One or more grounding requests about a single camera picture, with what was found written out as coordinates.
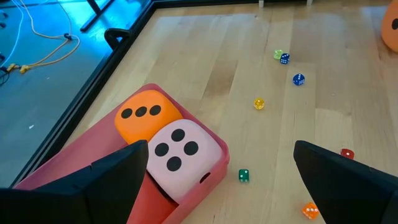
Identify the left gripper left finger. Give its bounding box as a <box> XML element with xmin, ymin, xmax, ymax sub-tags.
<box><xmin>0</xmin><ymin>139</ymin><xmax>150</xmax><ymax>224</ymax></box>

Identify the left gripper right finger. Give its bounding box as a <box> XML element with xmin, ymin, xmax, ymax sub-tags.
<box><xmin>293</xmin><ymin>139</ymin><xmax>398</xmax><ymax>224</ymax></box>

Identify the small red die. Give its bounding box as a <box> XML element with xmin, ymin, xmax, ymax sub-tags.
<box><xmin>340</xmin><ymin>148</ymin><xmax>355</xmax><ymax>161</ymax></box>

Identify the pink plastic bin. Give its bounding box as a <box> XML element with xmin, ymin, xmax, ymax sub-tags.
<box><xmin>14</xmin><ymin>83</ymin><xmax>231</xmax><ymax>224</ymax></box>

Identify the small orange die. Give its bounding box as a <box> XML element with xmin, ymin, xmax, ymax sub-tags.
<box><xmin>302</xmin><ymin>202</ymin><xmax>320</xmax><ymax>220</ymax></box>

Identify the large orange foam die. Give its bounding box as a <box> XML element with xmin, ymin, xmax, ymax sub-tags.
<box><xmin>114</xmin><ymin>90</ymin><xmax>184</xmax><ymax>146</ymax></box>
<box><xmin>381</xmin><ymin>0</ymin><xmax>398</xmax><ymax>53</ymax></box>

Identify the large pale pink foam die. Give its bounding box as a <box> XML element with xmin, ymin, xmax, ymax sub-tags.
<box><xmin>146</xmin><ymin>119</ymin><xmax>224</xmax><ymax>205</ymax></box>

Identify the small yellow die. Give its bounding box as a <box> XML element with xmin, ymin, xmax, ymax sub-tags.
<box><xmin>253</xmin><ymin>97</ymin><xmax>266</xmax><ymax>111</ymax></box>

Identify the yellow floor cable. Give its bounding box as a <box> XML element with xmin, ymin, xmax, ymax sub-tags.
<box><xmin>6</xmin><ymin>0</ymin><xmax>81</xmax><ymax>75</ymax></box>

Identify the white floor cable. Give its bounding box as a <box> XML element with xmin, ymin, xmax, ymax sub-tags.
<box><xmin>0</xmin><ymin>0</ymin><xmax>25</xmax><ymax>66</ymax></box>

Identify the black desk frame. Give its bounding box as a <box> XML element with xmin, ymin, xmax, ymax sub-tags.
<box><xmin>80</xmin><ymin>0</ymin><xmax>114</xmax><ymax>33</ymax></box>

